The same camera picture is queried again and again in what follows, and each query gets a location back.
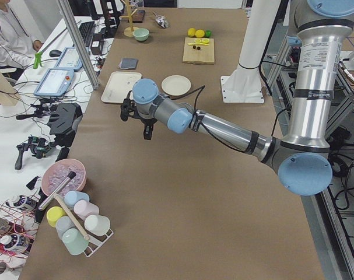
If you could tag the green bowl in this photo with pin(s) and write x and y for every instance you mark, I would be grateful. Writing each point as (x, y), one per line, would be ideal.
(141, 34)

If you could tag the white cup rack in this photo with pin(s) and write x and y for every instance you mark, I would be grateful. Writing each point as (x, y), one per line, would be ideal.
(95, 242)

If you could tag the blue cup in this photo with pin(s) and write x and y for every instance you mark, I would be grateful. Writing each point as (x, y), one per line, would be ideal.
(72, 197)

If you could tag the yellow cup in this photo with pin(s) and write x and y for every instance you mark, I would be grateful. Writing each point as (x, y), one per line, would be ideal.
(54, 214)

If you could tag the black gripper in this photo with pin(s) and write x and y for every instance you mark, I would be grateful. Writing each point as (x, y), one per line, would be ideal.
(145, 121)

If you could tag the green lime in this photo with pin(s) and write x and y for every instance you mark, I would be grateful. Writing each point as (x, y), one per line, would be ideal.
(208, 34)

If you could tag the blue teach pendant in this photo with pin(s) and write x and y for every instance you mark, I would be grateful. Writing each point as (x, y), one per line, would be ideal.
(69, 58)
(55, 82)

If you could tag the seated person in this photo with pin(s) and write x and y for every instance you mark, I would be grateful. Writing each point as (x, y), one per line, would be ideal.
(17, 46)

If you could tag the wooden cutting board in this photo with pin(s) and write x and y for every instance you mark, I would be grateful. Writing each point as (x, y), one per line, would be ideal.
(204, 56)

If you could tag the white rabbit tray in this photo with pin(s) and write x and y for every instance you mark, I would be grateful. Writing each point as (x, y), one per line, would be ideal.
(118, 86)

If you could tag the grey folded cloth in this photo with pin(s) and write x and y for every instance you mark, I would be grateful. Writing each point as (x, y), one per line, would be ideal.
(128, 63)

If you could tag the yellow lemon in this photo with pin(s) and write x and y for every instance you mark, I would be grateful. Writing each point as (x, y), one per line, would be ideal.
(199, 33)
(191, 32)

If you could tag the yellow plastic knife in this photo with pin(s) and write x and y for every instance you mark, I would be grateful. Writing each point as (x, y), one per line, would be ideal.
(197, 44)

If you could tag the pink bowl with ice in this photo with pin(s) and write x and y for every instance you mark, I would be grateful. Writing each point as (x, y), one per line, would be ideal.
(59, 171)

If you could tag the copper wire bottle basket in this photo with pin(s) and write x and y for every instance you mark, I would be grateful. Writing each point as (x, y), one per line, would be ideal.
(15, 222)

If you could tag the pink cup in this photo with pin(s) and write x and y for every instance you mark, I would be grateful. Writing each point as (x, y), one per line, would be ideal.
(84, 208)

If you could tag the grey cup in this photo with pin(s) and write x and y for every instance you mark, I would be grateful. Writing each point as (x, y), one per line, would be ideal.
(63, 224)

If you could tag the metal muddler stick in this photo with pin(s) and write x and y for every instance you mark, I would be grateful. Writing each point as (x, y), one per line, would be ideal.
(42, 206)

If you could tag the aluminium frame post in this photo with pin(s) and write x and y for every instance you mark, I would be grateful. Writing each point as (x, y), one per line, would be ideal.
(73, 30)

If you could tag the metal scoop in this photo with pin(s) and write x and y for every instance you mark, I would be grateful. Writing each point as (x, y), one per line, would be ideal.
(161, 20)

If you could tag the wooden cup stand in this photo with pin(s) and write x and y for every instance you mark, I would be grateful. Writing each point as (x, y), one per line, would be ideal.
(130, 10)

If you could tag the white cup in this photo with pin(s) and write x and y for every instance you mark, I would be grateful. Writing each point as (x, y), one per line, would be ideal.
(97, 224)

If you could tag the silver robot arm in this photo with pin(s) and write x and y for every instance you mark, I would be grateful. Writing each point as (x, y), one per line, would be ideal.
(300, 157)

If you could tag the white round plate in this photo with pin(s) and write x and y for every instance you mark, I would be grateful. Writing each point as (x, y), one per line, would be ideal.
(176, 85)

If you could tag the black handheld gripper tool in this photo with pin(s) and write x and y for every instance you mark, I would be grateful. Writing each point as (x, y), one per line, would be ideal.
(38, 146)

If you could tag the mint green cup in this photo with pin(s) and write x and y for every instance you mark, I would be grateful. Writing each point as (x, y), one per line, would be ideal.
(74, 241)

